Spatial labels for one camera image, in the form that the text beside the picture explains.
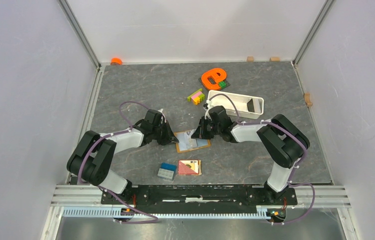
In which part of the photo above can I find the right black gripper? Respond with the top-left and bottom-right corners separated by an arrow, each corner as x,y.
192,117 -> 222,141

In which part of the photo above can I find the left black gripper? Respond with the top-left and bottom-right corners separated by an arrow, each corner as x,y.
152,120 -> 179,146

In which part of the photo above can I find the pale credit card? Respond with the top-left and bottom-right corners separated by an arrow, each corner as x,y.
176,130 -> 198,152

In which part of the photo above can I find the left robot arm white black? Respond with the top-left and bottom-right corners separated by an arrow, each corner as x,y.
66,109 -> 179,204

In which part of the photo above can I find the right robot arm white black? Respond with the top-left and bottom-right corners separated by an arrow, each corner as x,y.
191,105 -> 310,204

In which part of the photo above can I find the red playing card deck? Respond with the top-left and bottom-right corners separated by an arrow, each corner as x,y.
177,159 -> 202,176

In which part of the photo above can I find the blue grey toy brick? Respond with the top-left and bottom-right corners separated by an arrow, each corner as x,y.
157,162 -> 177,181

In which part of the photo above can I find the colourful toy brick stack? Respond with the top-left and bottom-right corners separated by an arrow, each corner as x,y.
187,88 -> 206,105

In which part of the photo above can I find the green toy brick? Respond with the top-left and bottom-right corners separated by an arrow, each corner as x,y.
218,81 -> 228,90

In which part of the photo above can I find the white plastic tray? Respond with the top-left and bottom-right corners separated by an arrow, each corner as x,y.
207,90 -> 264,120

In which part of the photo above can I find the orange plastic letter e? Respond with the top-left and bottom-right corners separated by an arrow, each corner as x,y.
200,68 -> 227,83

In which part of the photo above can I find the wooden block left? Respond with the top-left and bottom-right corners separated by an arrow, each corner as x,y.
246,56 -> 255,62

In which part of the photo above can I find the wooden block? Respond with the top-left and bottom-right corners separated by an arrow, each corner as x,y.
303,92 -> 313,108
269,56 -> 281,62
246,56 -> 255,62

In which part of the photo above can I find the orange tape roll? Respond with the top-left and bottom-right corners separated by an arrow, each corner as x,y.
110,57 -> 123,66

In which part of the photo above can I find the wooden block middle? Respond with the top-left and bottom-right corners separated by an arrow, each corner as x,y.
269,56 -> 281,62

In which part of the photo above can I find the wooden block right side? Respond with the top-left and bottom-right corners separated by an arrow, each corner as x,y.
303,92 -> 313,108

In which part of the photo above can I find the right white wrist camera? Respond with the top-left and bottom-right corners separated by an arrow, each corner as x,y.
203,100 -> 214,119

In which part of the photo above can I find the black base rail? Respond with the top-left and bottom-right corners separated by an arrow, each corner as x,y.
119,184 -> 298,214

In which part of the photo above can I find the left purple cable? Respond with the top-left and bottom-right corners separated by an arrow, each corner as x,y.
76,100 -> 160,225

